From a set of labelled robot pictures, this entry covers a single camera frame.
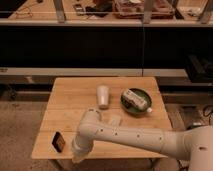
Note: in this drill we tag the cream sponge block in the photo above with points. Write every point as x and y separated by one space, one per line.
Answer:
115 120

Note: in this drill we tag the white bottle in bowl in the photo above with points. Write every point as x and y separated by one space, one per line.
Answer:
135 100

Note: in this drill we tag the black device on shelf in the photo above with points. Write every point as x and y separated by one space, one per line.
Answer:
79 9

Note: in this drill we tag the white foam cup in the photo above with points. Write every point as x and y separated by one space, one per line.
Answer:
103 96

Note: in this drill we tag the wooden table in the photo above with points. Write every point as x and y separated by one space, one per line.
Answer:
69 99

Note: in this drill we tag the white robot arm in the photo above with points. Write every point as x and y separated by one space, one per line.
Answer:
194 146

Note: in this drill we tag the black standing eraser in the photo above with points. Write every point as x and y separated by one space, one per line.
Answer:
58 142

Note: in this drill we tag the red tray on shelf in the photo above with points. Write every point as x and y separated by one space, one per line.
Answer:
135 9

